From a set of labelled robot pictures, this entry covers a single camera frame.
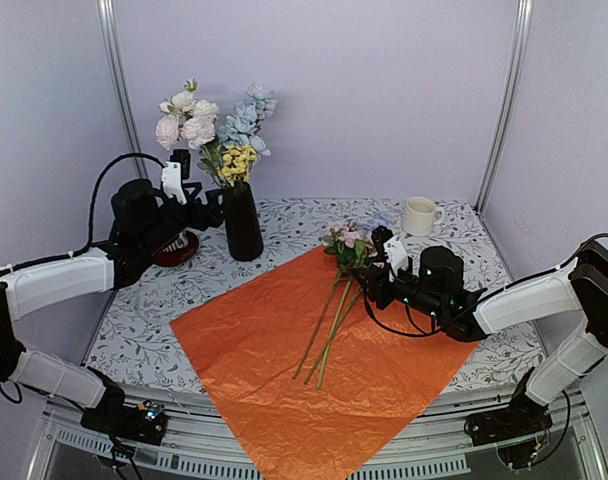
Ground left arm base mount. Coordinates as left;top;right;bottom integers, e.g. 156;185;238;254
81;379;168;446

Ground blue artificial flower stem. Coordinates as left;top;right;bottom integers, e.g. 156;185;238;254
217;82;278;156

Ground floral patterned tablecloth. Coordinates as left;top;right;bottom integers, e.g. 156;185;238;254
84;198;545;396

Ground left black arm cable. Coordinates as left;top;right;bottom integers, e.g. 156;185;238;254
0;152;168;404

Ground left aluminium frame post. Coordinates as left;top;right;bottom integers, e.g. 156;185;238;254
96;0;141;153

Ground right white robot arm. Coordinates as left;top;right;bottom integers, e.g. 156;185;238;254
360;227;608;436

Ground white artificial flower stem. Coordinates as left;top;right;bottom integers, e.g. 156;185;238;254
158;79;220;123

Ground right aluminium frame post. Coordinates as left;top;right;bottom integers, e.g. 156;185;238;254
474;0;534;217

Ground orange yellow wrapping paper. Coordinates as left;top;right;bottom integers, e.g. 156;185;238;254
171;248;474;479

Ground aluminium frame post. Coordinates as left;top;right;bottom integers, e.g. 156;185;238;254
96;0;141;153
474;0;534;217

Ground tall black vase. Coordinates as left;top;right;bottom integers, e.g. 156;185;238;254
223;183;264;262

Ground striped ceramic cup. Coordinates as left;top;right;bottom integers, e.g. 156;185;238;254
161;232;189;253

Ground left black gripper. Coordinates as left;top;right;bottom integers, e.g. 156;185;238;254
141;182;235;256

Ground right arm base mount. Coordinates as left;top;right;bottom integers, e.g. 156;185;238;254
464;367;553;446

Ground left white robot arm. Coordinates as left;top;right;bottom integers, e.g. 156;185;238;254
0;179;223;434

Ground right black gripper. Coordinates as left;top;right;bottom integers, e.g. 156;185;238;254
351;256;446;321

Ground white ceramic mug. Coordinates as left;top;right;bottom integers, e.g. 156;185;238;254
401;197;445;237

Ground red round coaster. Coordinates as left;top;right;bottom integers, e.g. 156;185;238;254
153;230;199;267

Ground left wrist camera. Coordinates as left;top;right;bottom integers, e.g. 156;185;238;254
161;149;191;205

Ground aluminium front rail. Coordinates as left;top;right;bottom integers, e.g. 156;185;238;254
27;386;608;479

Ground yellow artificial flower sprig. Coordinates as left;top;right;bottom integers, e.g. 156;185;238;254
218;145;258;192

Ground pink artificial flower stem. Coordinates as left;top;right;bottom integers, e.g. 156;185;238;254
155;115;224;187

